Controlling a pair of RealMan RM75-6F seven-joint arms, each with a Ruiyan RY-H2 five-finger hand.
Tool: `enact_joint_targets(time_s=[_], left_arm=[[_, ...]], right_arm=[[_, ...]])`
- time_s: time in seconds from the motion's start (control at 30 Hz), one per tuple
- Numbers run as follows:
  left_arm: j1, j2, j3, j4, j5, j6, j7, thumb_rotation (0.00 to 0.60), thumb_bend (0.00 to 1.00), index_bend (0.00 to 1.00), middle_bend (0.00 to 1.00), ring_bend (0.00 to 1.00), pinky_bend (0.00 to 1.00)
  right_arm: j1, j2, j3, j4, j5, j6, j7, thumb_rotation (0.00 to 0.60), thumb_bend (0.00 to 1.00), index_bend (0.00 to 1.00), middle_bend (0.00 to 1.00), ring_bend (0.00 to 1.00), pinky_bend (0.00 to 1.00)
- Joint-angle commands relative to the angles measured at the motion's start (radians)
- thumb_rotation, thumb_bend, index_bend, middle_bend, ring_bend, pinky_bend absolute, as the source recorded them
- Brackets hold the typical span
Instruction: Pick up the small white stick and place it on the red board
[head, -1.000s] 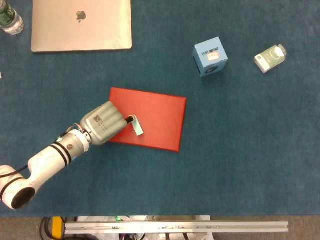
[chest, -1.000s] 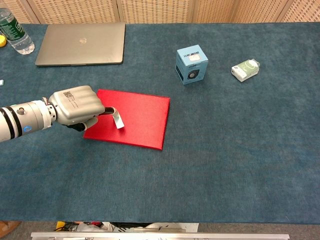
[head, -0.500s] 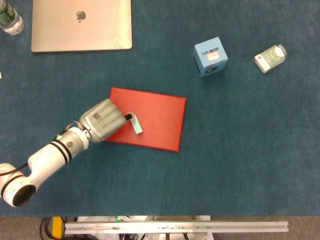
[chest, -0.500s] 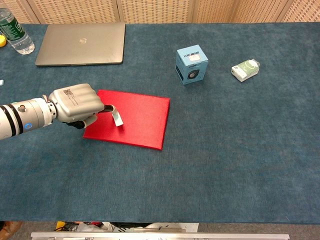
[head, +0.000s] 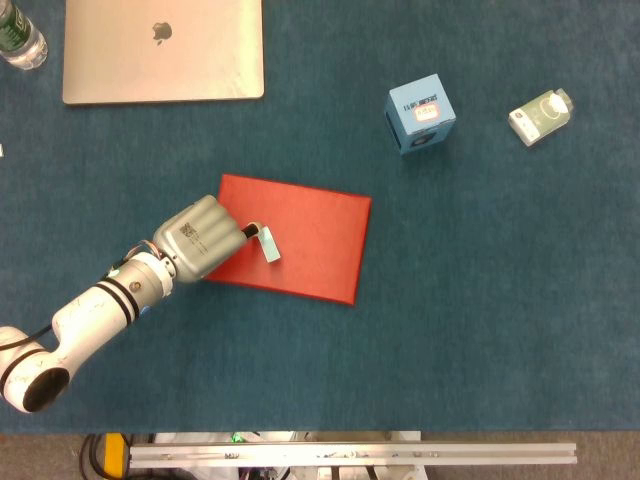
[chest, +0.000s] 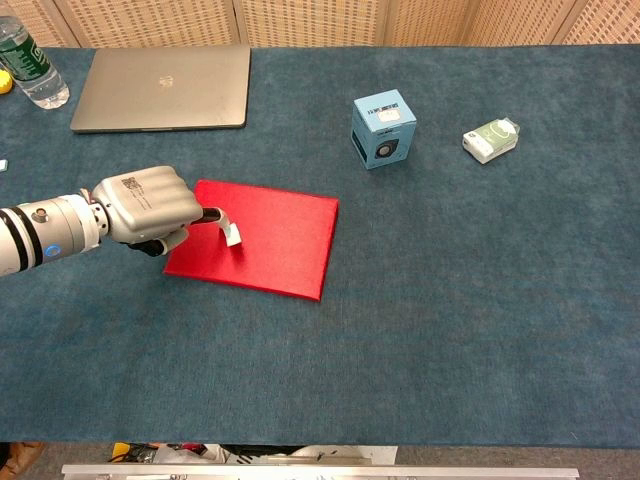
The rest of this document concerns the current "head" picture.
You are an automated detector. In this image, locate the small green-white bottle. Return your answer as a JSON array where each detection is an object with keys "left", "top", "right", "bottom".
[{"left": 508, "top": 88, "right": 575, "bottom": 149}]

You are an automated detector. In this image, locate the aluminium profile rail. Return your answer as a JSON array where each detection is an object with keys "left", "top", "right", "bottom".
[{"left": 128, "top": 442, "right": 579, "bottom": 470}]

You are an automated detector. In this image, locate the grey closed laptop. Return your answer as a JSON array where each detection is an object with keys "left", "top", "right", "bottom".
[{"left": 62, "top": 0, "right": 266, "bottom": 106}]

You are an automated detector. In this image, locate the yellow block under table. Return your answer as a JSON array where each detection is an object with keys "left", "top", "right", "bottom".
[{"left": 103, "top": 433, "right": 126, "bottom": 477}]

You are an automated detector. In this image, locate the red card folder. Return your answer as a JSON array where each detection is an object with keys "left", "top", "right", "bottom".
[{"left": 203, "top": 173, "right": 373, "bottom": 307}]

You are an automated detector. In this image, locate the light blue cardboard box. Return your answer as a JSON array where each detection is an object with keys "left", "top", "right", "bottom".
[{"left": 384, "top": 73, "right": 457, "bottom": 157}]

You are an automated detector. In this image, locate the blue felt table cloth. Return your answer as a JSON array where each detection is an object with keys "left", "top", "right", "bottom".
[{"left": 0, "top": 0, "right": 640, "bottom": 435}]

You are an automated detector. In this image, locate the clear plastic water bottle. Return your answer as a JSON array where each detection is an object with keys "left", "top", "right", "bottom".
[{"left": 0, "top": 0, "right": 49, "bottom": 71}]

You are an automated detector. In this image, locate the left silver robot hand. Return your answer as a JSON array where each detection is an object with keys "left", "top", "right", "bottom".
[{"left": 152, "top": 194, "right": 262, "bottom": 284}]

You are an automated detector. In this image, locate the black cable loop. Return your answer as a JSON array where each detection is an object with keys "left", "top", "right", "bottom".
[{"left": 79, "top": 433, "right": 109, "bottom": 476}]

